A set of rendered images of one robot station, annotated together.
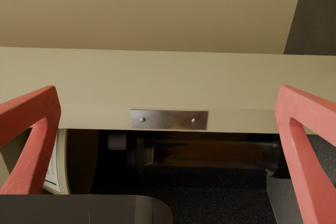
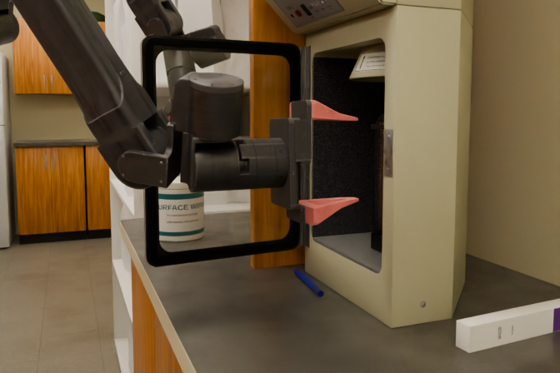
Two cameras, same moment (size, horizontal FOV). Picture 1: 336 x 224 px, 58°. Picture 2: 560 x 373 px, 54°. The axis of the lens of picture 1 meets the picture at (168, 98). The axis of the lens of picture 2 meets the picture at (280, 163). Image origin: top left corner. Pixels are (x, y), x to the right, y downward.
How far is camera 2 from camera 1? 0.57 m
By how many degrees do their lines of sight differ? 34
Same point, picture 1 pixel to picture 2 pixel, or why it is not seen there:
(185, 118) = (388, 163)
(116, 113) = (391, 120)
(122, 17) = not seen: outside the picture
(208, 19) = not seen: outside the picture
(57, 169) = (368, 70)
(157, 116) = (389, 146)
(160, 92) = (407, 147)
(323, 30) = (515, 300)
